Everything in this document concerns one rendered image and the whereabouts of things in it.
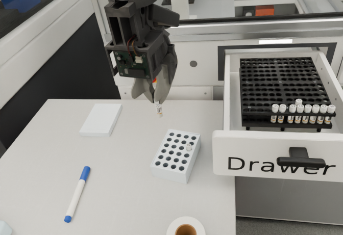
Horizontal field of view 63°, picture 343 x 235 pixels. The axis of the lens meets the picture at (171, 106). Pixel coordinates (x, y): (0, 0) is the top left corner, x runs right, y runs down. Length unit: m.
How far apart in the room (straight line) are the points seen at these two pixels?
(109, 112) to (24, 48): 0.41
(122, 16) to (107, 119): 0.48
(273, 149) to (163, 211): 0.26
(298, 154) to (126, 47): 0.33
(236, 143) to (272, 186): 0.71
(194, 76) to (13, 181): 0.55
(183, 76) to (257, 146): 0.39
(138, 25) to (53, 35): 0.86
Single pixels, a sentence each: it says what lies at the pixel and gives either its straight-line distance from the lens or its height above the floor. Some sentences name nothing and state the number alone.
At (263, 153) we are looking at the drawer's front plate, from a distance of 0.53.
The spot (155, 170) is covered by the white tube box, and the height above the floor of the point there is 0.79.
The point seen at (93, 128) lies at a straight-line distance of 0.81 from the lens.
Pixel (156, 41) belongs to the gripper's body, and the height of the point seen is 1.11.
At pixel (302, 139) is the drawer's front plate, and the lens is 0.52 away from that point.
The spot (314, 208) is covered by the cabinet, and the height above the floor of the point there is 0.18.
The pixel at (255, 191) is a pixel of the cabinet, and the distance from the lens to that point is 1.23.
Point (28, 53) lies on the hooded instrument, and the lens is 1.11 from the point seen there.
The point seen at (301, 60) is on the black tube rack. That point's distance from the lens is 0.78.
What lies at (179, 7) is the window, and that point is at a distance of 0.76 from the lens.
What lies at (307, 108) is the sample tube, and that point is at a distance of 0.61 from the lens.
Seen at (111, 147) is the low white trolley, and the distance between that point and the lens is 0.76.
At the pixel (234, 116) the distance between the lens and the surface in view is 0.68.
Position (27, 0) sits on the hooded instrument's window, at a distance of 1.18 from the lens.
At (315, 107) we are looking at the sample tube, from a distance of 0.61.
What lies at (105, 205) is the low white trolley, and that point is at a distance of 0.66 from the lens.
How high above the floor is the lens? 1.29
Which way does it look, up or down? 39 degrees down
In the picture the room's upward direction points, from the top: 9 degrees counter-clockwise
